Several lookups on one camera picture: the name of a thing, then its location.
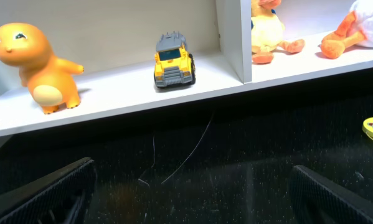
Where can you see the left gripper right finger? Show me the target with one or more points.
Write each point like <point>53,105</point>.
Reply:
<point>323,202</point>

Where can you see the yellow plush duck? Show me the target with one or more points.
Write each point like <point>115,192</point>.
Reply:
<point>267,31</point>

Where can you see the grey and yellow toy truck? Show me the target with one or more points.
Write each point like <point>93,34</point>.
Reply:
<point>173,67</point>

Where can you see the white shelf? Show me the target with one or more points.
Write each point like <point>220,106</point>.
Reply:
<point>117,90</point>

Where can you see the white plush duck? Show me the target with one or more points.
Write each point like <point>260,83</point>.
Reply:
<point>368,25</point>

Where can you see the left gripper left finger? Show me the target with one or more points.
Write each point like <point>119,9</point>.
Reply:
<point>49,199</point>

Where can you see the orange rubber dinosaur toy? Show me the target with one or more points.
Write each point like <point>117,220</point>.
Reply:
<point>43,74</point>

